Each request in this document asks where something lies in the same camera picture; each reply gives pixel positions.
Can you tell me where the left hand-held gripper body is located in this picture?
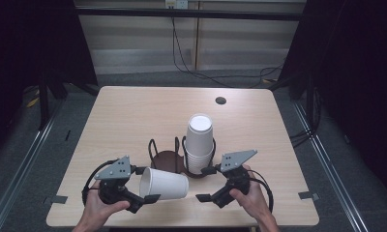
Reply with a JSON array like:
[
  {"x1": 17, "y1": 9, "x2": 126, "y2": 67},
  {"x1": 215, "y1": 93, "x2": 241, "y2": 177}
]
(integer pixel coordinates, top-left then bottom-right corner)
[{"x1": 94, "y1": 155, "x2": 146, "y2": 215}]

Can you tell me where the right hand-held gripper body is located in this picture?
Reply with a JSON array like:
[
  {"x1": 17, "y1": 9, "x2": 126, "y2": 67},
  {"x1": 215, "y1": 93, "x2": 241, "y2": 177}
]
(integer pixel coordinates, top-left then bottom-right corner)
[{"x1": 210, "y1": 149, "x2": 258, "y2": 209}]

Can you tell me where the white disposable paper cup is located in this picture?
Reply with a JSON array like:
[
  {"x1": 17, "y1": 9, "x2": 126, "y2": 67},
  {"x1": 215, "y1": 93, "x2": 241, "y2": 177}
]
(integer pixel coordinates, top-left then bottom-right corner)
[{"x1": 138, "y1": 166, "x2": 190, "y2": 201}]

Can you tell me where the dark brown wire cup holder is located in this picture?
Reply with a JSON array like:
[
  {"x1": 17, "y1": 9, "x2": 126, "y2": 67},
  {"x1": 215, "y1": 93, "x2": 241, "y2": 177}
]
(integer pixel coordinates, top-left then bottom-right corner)
[{"x1": 147, "y1": 135, "x2": 217, "y2": 179}]

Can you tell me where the stack of white paper cups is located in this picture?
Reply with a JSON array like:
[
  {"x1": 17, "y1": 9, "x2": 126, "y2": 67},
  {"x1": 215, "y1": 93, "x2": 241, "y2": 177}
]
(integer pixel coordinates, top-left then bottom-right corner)
[{"x1": 184, "y1": 112, "x2": 216, "y2": 175}]

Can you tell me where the person's right hand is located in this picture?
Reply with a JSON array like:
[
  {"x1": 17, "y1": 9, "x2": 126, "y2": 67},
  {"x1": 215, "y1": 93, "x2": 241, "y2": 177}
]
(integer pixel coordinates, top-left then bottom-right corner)
[{"x1": 228, "y1": 164, "x2": 274, "y2": 224}]

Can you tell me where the person's left hand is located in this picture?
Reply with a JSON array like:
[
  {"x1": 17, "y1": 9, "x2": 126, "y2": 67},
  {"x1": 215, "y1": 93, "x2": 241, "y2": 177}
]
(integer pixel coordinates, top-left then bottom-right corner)
[{"x1": 82, "y1": 179, "x2": 132, "y2": 227}]

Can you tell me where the grey tape strip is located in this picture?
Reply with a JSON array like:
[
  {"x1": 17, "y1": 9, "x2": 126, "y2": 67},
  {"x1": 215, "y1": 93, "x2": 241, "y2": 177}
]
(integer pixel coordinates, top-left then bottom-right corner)
[
  {"x1": 44, "y1": 194, "x2": 69, "y2": 205},
  {"x1": 298, "y1": 190, "x2": 320, "y2": 201}
]

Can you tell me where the black metal stand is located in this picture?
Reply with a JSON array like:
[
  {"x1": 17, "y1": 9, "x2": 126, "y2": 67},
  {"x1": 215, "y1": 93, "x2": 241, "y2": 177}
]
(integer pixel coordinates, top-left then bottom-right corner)
[{"x1": 37, "y1": 75, "x2": 51, "y2": 131}]

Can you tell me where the yellow floor object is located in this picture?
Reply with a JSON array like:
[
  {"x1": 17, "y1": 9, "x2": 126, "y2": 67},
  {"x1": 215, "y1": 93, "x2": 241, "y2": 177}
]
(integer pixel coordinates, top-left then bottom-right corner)
[{"x1": 24, "y1": 96, "x2": 41, "y2": 109}]

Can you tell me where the black horizontal metal bar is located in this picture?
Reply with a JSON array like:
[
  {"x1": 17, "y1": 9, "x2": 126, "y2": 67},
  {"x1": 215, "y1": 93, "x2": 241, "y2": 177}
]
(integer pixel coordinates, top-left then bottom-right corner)
[{"x1": 74, "y1": 8, "x2": 305, "y2": 22}]

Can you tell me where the black curtain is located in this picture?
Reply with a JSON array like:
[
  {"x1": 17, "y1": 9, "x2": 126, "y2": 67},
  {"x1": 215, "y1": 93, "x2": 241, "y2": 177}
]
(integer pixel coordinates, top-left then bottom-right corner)
[
  {"x1": 0, "y1": 0, "x2": 99, "y2": 162},
  {"x1": 278, "y1": 0, "x2": 387, "y2": 205}
]

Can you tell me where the left hand-held gripper black cable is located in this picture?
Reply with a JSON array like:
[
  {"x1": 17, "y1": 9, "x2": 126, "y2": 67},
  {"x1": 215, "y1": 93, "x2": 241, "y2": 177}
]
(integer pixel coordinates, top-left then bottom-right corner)
[{"x1": 81, "y1": 159, "x2": 119, "y2": 206}]

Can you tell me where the hand-held gripper black cable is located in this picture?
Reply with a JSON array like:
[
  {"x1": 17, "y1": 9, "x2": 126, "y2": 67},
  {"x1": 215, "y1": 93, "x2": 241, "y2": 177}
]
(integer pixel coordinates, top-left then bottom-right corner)
[
  {"x1": 246, "y1": 168, "x2": 275, "y2": 215},
  {"x1": 81, "y1": 159, "x2": 119, "y2": 206}
]

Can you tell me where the right hand-held gripper black cable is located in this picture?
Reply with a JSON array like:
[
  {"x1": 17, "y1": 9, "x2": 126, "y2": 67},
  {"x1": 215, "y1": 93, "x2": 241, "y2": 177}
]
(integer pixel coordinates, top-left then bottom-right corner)
[{"x1": 246, "y1": 168, "x2": 275, "y2": 215}]

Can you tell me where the bundle of black floor cables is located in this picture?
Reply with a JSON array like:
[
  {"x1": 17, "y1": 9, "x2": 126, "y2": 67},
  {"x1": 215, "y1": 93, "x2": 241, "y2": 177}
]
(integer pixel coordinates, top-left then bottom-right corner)
[{"x1": 288, "y1": 86, "x2": 322, "y2": 150}]

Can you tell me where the metal floor rail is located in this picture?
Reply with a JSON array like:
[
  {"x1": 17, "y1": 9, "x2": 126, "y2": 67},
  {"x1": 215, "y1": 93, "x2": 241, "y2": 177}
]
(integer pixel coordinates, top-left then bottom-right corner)
[
  {"x1": 0, "y1": 104, "x2": 64, "y2": 232},
  {"x1": 292, "y1": 100, "x2": 371, "y2": 232}
]

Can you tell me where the black floor cable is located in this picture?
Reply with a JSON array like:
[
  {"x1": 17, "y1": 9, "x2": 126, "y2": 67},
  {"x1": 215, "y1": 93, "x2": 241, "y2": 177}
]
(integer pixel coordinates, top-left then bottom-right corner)
[{"x1": 249, "y1": 63, "x2": 284, "y2": 89}]

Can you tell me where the black wall socket cable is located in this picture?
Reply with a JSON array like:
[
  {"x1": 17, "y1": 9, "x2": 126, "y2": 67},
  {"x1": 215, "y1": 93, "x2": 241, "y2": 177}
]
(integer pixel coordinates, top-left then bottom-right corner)
[{"x1": 170, "y1": 9, "x2": 236, "y2": 89}]

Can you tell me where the white wall socket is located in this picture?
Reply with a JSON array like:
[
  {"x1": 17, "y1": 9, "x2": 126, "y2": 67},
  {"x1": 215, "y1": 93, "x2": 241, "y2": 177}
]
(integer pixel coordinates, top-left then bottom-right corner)
[{"x1": 164, "y1": 0, "x2": 190, "y2": 10}]

